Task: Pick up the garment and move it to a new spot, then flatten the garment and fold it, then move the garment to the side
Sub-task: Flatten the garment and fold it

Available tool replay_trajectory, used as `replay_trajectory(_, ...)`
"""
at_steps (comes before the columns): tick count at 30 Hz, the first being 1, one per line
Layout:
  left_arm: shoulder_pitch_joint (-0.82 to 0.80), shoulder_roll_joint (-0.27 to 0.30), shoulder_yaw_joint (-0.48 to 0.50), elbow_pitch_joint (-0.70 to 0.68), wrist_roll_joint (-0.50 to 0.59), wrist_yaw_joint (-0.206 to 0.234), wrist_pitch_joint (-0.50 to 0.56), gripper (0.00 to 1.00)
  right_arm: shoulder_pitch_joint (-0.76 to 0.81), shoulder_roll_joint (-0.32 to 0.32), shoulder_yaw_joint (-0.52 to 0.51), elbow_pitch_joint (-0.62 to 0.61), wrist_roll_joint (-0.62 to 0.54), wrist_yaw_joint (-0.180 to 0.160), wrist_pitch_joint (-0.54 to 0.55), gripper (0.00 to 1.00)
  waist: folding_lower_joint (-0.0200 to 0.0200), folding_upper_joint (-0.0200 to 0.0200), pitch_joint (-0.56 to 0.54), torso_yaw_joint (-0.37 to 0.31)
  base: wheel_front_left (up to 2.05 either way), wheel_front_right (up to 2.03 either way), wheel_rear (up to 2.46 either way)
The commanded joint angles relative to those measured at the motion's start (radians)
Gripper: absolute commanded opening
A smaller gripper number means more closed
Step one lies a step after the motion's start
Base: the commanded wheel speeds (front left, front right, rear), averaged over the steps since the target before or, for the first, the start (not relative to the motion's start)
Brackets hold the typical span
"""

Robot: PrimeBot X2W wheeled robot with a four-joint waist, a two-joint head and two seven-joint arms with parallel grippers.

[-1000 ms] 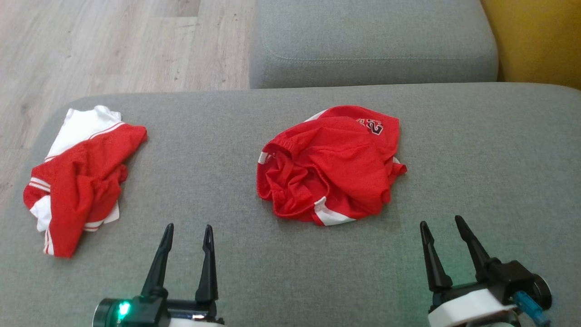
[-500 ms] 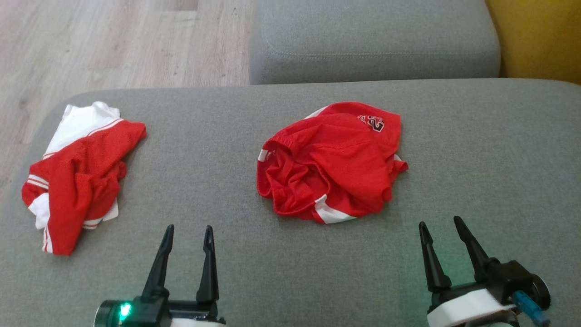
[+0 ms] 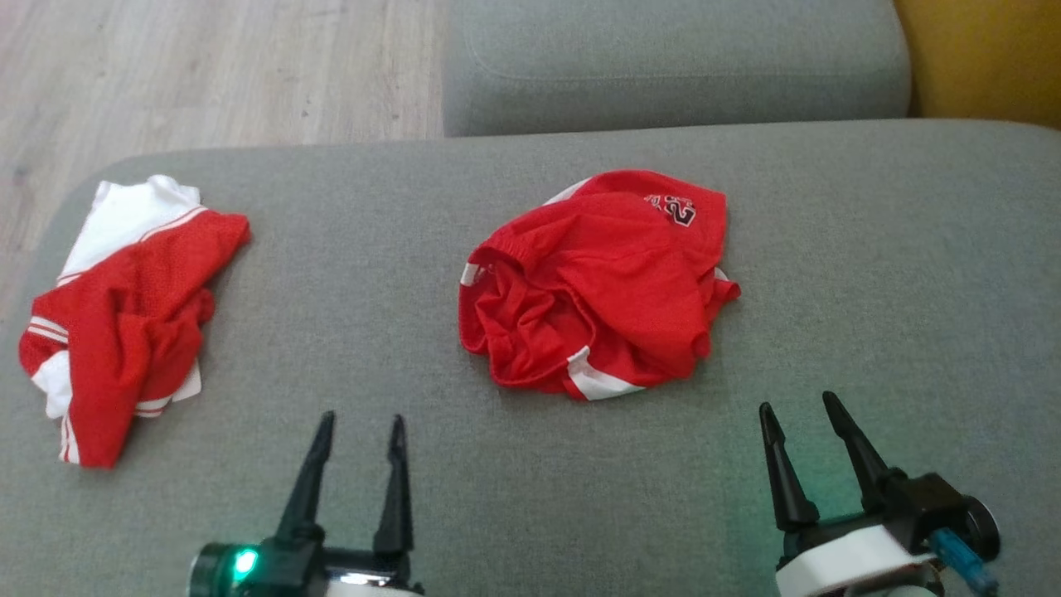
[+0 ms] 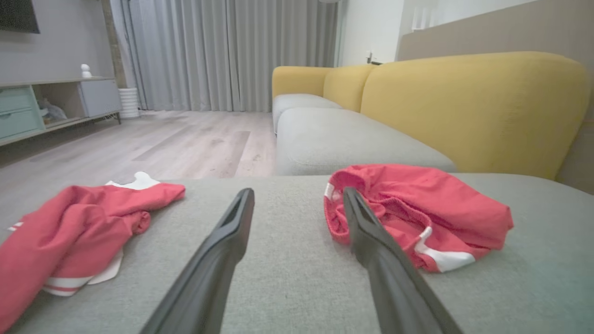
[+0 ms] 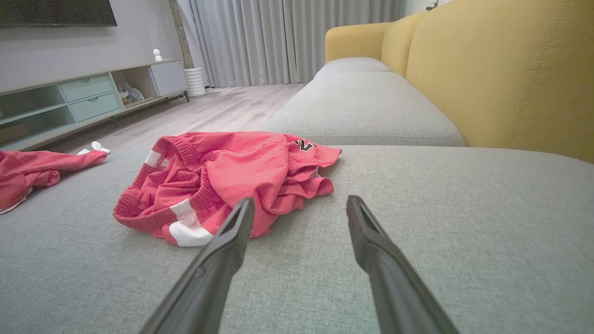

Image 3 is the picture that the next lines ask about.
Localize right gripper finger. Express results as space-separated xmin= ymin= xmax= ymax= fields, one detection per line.
xmin=822 ymin=391 xmax=907 ymax=513
xmin=758 ymin=402 xmax=821 ymax=533

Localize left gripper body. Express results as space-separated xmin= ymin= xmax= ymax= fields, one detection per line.
xmin=319 ymin=543 xmax=425 ymax=597

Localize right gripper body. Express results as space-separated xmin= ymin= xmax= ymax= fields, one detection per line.
xmin=775 ymin=507 xmax=946 ymax=597

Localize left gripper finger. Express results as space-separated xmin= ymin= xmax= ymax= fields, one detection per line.
xmin=372 ymin=415 xmax=414 ymax=556
xmin=274 ymin=410 xmax=337 ymax=548

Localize red jersey with striped trim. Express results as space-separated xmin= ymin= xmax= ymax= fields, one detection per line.
xmin=18 ymin=174 xmax=252 ymax=469

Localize red shorts with white band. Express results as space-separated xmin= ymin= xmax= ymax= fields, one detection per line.
xmin=458 ymin=169 xmax=742 ymax=402

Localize grey fabric sofa seat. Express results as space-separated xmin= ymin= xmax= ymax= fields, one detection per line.
xmin=0 ymin=119 xmax=1061 ymax=597

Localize yellow background panel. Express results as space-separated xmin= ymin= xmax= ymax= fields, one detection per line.
xmin=894 ymin=0 xmax=1061 ymax=131

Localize grey sofa cushion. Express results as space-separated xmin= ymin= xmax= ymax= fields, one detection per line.
xmin=442 ymin=0 xmax=913 ymax=138

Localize blue-plug right camera cable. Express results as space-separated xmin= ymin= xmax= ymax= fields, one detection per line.
xmin=928 ymin=529 xmax=1000 ymax=591

